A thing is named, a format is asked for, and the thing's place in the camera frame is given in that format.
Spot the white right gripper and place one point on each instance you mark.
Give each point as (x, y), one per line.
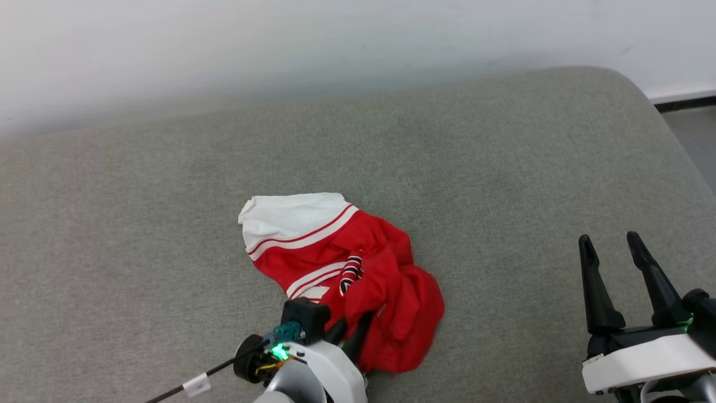
(643, 358)

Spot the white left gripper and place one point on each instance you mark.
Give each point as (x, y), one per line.
(338, 372)

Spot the red and white shirt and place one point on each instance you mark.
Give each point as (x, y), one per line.
(380, 263)

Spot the grey fabric sofa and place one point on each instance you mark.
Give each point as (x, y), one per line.
(503, 168)

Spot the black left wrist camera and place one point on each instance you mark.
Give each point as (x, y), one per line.
(305, 319)

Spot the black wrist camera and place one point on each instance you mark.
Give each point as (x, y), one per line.
(702, 319)
(305, 319)

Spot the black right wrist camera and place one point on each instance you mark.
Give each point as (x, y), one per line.
(702, 319)

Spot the black wall baseboard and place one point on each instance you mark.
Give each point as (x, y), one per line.
(685, 104)

